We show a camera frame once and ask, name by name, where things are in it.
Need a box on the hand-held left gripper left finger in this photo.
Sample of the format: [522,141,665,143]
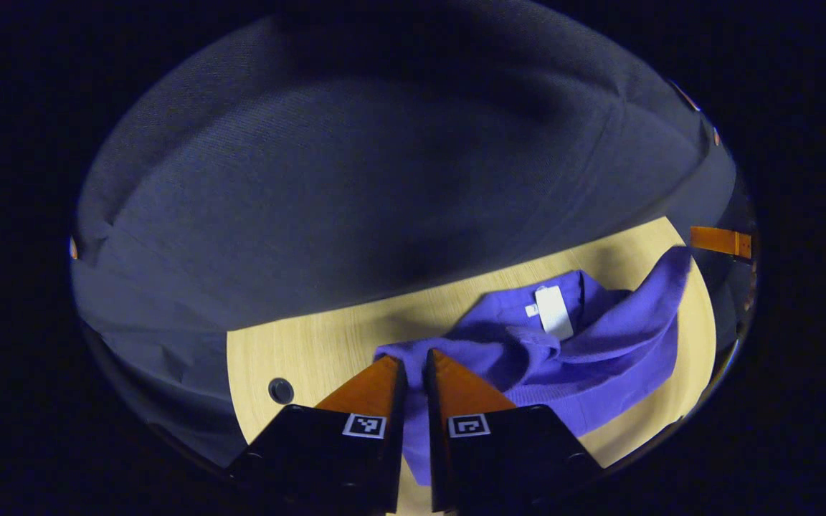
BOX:
[227,355,408,515]

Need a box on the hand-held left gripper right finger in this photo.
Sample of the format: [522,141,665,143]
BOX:
[424,349,604,513]

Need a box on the purple shirt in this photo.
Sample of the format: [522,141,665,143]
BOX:
[374,246,693,487]

